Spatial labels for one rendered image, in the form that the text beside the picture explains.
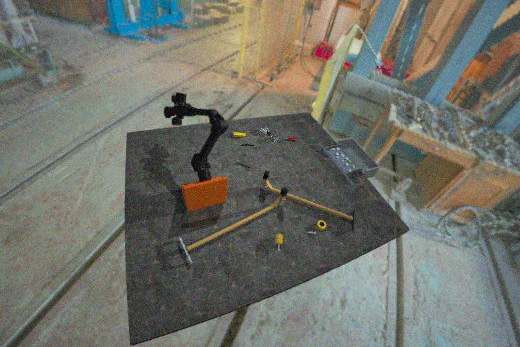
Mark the yellow-handled screwdriver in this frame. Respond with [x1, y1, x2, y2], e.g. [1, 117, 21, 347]
[276, 234, 282, 251]

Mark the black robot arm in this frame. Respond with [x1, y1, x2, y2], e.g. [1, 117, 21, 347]
[163, 93, 228, 183]

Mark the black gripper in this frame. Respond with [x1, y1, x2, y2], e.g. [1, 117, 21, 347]
[172, 95, 182, 126]

